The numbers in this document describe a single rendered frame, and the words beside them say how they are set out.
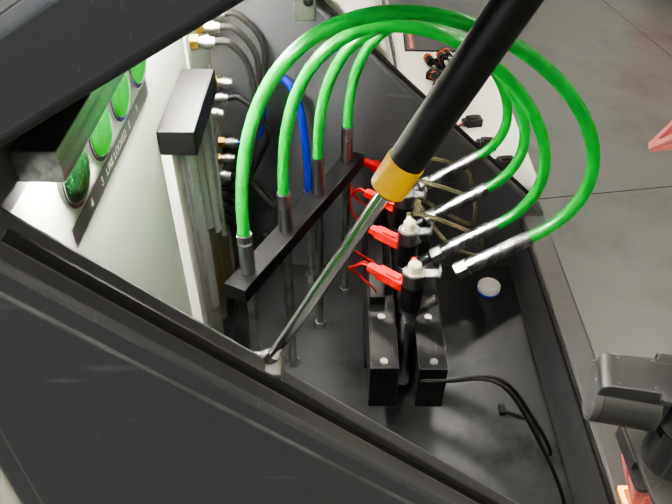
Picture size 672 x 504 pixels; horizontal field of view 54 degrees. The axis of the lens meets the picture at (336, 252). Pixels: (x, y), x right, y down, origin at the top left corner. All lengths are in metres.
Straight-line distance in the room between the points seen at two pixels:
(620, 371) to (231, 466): 0.36
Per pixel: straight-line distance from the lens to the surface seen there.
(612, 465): 0.87
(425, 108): 0.30
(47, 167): 0.42
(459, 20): 0.63
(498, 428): 1.01
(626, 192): 3.05
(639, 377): 0.65
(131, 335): 0.38
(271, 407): 0.41
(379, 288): 0.93
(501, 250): 0.79
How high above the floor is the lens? 1.65
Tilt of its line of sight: 41 degrees down
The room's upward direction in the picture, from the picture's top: straight up
